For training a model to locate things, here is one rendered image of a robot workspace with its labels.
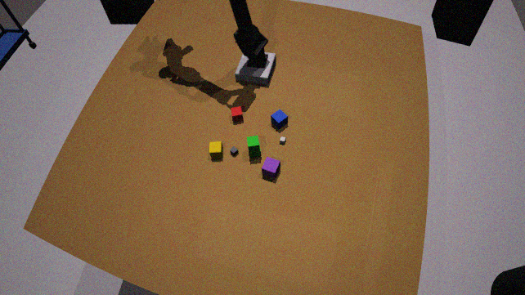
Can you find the purple block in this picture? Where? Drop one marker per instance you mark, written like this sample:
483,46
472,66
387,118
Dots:
271,167

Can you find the yellow block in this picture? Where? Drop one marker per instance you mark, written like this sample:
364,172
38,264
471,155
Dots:
215,149

